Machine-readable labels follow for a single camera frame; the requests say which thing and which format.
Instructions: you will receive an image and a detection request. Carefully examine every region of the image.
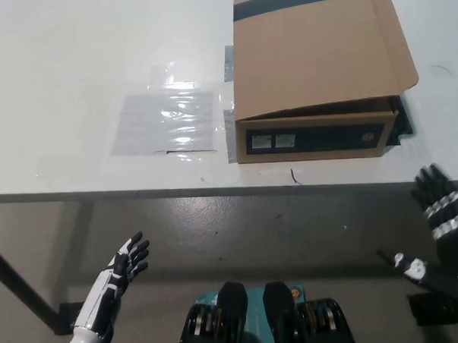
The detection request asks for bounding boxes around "white and black left hand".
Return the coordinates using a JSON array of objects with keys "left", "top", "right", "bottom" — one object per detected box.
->
[{"left": 69, "top": 231, "right": 155, "bottom": 343}]

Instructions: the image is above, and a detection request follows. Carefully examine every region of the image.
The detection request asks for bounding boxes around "black right hand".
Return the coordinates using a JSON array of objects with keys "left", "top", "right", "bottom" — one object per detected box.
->
[{"left": 371, "top": 162, "right": 458, "bottom": 343}]

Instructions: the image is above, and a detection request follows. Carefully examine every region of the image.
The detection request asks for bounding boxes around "brown cardboard storage box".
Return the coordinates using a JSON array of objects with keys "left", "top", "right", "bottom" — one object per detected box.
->
[{"left": 229, "top": 0, "right": 423, "bottom": 165}]

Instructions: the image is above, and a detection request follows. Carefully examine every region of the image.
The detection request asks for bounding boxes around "black table leg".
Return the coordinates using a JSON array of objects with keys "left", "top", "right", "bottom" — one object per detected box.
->
[{"left": 0, "top": 235, "right": 61, "bottom": 330}]

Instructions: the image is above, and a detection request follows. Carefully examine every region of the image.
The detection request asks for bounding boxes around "clear plastic sheet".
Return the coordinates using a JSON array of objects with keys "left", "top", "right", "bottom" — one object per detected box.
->
[{"left": 106, "top": 89, "right": 218, "bottom": 158}]

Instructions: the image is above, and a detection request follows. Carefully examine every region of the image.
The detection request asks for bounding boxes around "short grey tape strip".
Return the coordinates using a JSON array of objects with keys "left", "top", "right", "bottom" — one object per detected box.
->
[{"left": 221, "top": 45, "right": 236, "bottom": 82}]

